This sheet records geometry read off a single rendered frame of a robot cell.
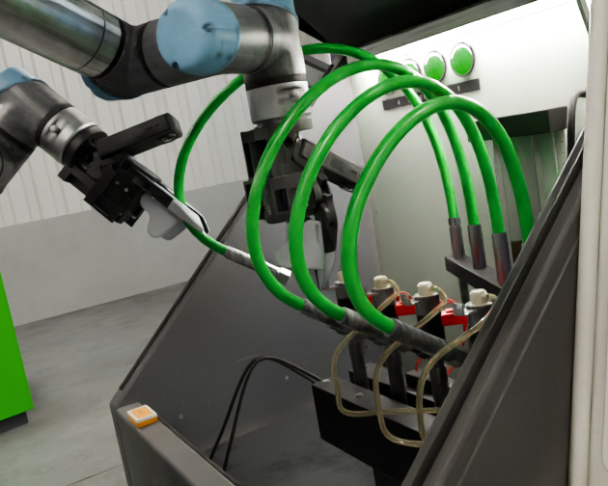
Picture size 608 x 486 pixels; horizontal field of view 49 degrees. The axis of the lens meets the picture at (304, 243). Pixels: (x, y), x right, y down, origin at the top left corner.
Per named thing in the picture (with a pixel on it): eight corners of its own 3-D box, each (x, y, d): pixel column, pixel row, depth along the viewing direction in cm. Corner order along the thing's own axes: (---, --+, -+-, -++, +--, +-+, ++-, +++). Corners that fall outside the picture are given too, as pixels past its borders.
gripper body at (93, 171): (136, 230, 95) (74, 180, 97) (173, 182, 95) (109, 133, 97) (114, 226, 88) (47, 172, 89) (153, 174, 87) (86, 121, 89)
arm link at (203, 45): (137, 89, 71) (204, 87, 80) (218, 67, 65) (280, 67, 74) (122, 13, 70) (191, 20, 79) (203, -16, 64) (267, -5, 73)
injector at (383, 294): (378, 457, 82) (350, 293, 79) (409, 442, 84) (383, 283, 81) (392, 464, 80) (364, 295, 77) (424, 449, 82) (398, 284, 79)
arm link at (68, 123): (88, 115, 97) (61, 99, 89) (112, 133, 96) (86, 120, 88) (58, 155, 97) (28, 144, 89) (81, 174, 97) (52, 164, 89)
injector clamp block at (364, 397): (328, 485, 92) (310, 382, 90) (385, 458, 97) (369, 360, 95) (520, 613, 63) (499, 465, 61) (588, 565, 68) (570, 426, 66)
